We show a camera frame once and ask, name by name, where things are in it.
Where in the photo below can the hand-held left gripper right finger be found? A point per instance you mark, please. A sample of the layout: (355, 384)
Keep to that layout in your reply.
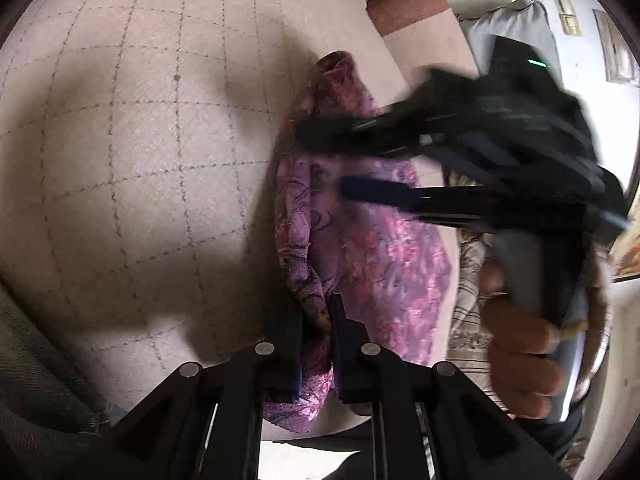
(346, 360)

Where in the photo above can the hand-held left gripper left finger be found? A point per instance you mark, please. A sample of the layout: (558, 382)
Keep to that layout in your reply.
(290, 360)

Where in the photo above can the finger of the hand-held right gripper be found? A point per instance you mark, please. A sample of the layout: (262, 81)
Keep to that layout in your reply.
(410, 197)
(370, 127)

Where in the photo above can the purple floral shirt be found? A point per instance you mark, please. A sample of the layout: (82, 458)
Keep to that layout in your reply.
(380, 270)

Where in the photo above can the person's right hand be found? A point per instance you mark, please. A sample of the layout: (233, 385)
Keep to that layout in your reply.
(520, 355)

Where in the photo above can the cream floral blanket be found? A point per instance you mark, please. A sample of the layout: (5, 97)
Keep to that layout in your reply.
(472, 260)

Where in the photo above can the grey pillow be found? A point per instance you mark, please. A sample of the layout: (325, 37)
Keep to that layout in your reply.
(482, 40)

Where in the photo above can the small framed picture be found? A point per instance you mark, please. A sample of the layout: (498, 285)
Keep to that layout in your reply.
(617, 47)

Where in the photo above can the large framed picture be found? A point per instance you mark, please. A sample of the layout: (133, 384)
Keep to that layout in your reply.
(629, 255)

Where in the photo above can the beige checked bedsheet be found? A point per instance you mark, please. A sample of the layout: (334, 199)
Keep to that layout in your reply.
(125, 185)

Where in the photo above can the dark plaid cloth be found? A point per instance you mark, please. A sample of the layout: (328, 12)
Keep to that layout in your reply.
(35, 385)

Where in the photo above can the beige light switch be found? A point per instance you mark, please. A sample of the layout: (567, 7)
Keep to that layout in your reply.
(562, 3)
(571, 25)

